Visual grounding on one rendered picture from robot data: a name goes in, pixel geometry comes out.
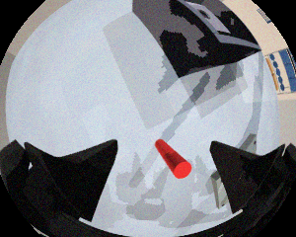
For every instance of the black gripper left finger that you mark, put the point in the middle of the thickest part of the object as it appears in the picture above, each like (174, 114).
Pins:
(79, 177)

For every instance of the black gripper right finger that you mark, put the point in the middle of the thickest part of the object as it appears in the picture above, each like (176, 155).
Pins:
(241, 172)

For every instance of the red peg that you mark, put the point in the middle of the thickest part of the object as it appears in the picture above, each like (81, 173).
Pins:
(175, 162)

